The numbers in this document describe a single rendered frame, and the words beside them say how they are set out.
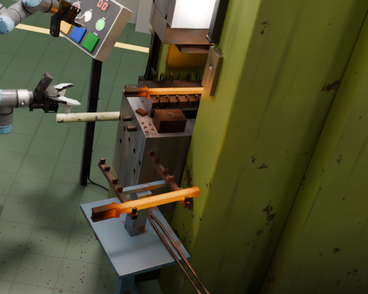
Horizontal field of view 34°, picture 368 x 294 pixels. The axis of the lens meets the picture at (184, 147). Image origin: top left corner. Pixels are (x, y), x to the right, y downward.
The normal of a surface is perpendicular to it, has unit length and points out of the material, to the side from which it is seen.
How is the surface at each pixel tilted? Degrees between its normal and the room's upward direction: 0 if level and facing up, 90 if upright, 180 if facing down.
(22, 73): 0
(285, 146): 90
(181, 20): 90
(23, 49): 0
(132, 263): 0
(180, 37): 90
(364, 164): 90
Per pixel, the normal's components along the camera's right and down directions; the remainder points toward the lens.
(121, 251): 0.18, -0.80
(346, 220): 0.32, 0.60
